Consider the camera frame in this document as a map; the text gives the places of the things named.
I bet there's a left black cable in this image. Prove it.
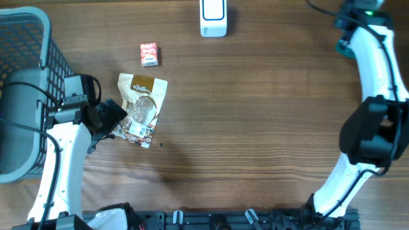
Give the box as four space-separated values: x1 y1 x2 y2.
0 81 65 230

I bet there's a small red white carton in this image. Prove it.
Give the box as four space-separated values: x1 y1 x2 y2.
140 43 158 67

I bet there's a blue mouthwash bottle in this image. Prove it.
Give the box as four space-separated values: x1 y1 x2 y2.
336 39 355 59

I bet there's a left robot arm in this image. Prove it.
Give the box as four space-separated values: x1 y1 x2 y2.
18 74 127 229

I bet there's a brown white snack pouch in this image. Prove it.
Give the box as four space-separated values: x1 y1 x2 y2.
112 73 167 148

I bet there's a grey plastic mesh basket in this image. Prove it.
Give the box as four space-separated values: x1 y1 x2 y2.
1 6 73 183

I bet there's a white barcode scanner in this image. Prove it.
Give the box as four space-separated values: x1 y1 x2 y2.
199 0 228 38

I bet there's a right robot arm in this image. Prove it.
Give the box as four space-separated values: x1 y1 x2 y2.
301 0 408 225

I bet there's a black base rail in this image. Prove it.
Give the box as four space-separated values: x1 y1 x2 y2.
136 208 361 230

